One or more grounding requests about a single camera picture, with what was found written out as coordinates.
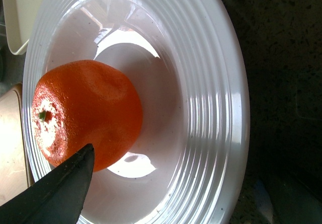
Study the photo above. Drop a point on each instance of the white ridged deep plate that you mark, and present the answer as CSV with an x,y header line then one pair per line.
x,y
185,61

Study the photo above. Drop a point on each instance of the cream bear serving tray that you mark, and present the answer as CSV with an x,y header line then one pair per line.
x,y
19,19

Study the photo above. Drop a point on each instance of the orange fruit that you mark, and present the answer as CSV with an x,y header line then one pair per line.
x,y
85,102

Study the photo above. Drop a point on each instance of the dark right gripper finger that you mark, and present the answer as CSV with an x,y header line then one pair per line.
x,y
58,197

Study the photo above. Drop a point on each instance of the wooden cutting board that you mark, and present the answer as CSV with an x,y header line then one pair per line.
x,y
16,173

